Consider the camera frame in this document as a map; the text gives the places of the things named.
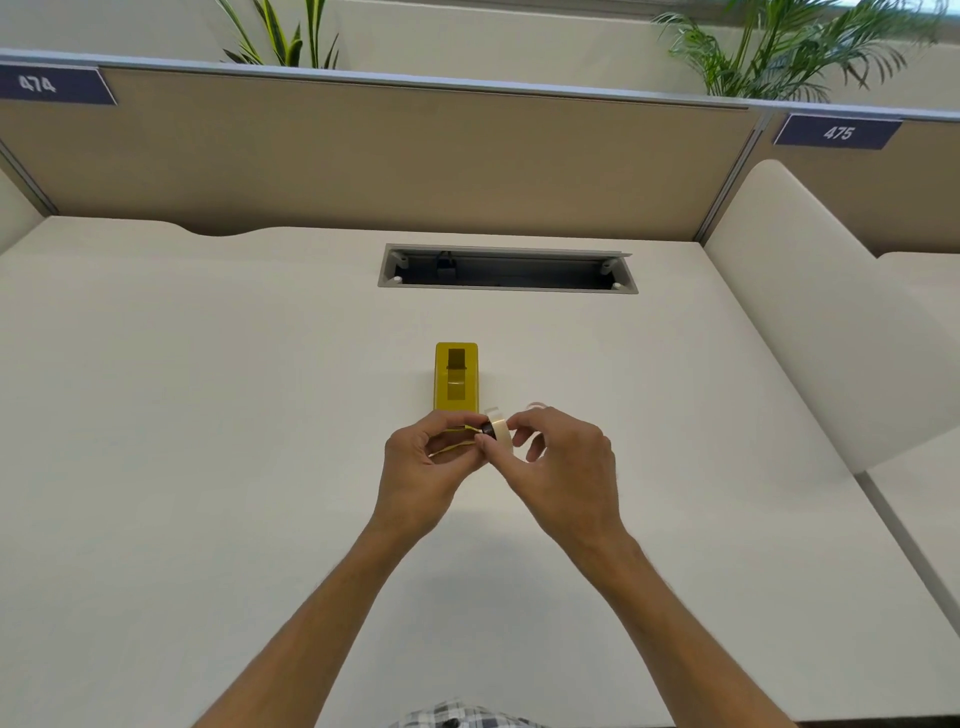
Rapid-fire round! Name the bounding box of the navy number label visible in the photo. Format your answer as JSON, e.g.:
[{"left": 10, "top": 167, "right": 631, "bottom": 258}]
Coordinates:
[
  {"left": 0, "top": 63, "right": 119, "bottom": 106},
  {"left": 773, "top": 112, "right": 905, "bottom": 151}
]

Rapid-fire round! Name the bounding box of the large cream side divider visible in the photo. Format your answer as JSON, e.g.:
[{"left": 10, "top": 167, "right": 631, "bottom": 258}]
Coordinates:
[{"left": 703, "top": 158, "right": 960, "bottom": 475}]

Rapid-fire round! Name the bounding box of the grey desk cable slot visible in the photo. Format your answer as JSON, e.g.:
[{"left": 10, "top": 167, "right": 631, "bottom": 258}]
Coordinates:
[{"left": 377, "top": 243, "right": 640, "bottom": 295}]

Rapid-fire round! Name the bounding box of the person's right forearm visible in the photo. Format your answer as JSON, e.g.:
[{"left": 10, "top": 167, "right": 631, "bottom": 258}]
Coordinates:
[{"left": 581, "top": 528, "right": 800, "bottom": 728}]

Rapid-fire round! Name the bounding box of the small cream side divider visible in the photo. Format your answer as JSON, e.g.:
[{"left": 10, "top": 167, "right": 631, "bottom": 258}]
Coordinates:
[{"left": 0, "top": 168, "right": 46, "bottom": 256}]

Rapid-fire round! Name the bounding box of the green palm plant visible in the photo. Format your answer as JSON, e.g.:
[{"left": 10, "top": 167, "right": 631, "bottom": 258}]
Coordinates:
[{"left": 652, "top": 0, "right": 950, "bottom": 104}]

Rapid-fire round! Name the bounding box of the wide beige partition panel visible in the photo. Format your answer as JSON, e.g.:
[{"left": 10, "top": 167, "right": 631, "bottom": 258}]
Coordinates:
[{"left": 0, "top": 48, "right": 770, "bottom": 243}]

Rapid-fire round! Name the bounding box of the narrow beige partition panel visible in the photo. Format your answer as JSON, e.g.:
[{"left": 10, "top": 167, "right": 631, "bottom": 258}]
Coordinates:
[{"left": 697, "top": 101, "right": 960, "bottom": 256}]

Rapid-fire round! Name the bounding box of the cream tape roll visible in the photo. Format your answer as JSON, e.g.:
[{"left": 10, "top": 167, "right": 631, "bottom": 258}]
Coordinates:
[{"left": 483, "top": 406, "right": 515, "bottom": 455}]

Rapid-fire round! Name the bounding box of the yellow tape dispenser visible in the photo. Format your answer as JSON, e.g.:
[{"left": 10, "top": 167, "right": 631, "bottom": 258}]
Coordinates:
[{"left": 428, "top": 341, "right": 481, "bottom": 460}]

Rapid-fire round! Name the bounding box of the person's left hand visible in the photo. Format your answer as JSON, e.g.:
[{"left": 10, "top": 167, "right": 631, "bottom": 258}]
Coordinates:
[{"left": 367, "top": 410, "right": 493, "bottom": 545}]

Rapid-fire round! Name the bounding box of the person's right hand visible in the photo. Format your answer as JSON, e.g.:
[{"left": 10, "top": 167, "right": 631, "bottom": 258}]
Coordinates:
[{"left": 473, "top": 406, "right": 631, "bottom": 564}]

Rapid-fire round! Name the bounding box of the green snake plant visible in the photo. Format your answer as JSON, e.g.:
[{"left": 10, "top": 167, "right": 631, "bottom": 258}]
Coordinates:
[{"left": 213, "top": 0, "right": 343, "bottom": 70}]

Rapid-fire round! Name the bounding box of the grey plaid shirt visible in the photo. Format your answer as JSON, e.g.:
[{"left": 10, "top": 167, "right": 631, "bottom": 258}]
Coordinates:
[{"left": 386, "top": 698, "right": 553, "bottom": 728}]

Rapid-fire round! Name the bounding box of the person's left forearm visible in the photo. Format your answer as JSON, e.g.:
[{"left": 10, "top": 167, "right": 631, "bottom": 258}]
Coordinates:
[{"left": 193, "top": 521, "right": 436, "bottom": 728}]

